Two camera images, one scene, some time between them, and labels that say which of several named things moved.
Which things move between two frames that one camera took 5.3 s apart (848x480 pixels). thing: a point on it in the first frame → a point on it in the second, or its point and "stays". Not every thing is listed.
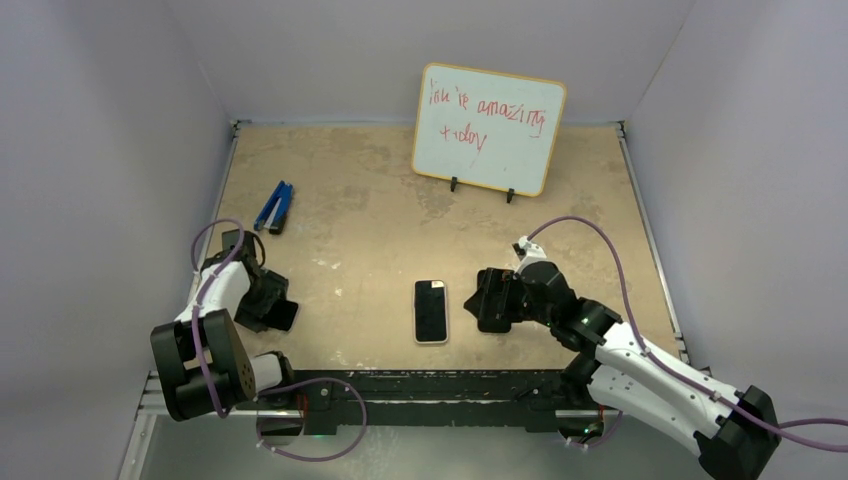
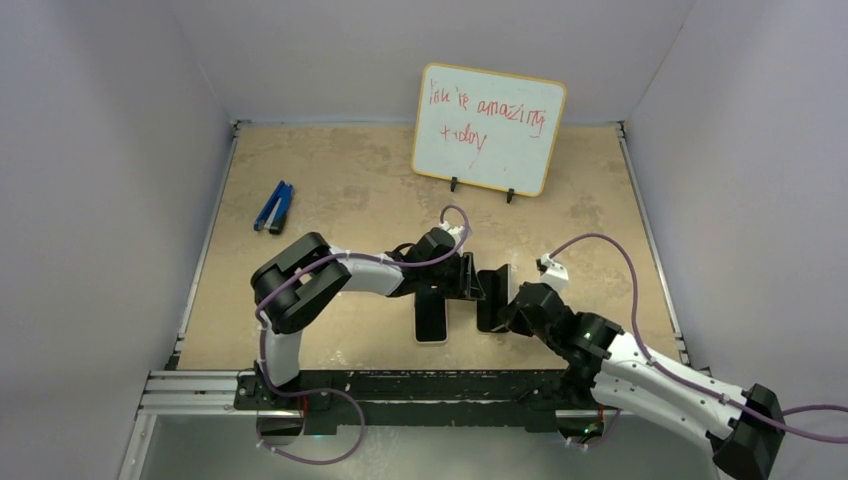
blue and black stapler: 273,213 stays
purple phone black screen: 430,311 stays
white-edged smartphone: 430,311 stays
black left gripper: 275,289 → 465,285
